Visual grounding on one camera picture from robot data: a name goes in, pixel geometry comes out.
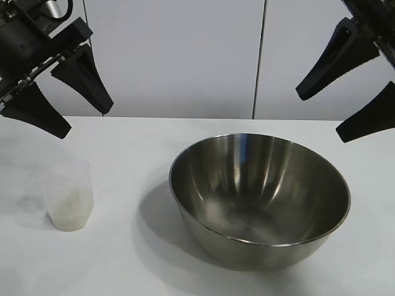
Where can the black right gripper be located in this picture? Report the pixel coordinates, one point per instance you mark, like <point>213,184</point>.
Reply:
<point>381,18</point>

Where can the stainless steel mixing bowl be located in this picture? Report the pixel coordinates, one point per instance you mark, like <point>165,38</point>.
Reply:
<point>259,197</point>

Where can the white uncooked rice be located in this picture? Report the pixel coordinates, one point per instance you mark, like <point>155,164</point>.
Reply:
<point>69,209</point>

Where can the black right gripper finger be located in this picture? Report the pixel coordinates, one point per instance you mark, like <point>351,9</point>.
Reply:
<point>373,117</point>

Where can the clear plastic measuring cup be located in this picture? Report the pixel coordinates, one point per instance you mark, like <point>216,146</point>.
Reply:
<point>69,175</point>

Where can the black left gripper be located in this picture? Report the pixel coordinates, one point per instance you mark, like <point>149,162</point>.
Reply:
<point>18,40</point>

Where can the silver metal cylinder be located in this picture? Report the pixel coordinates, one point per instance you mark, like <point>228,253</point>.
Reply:
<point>54,7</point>

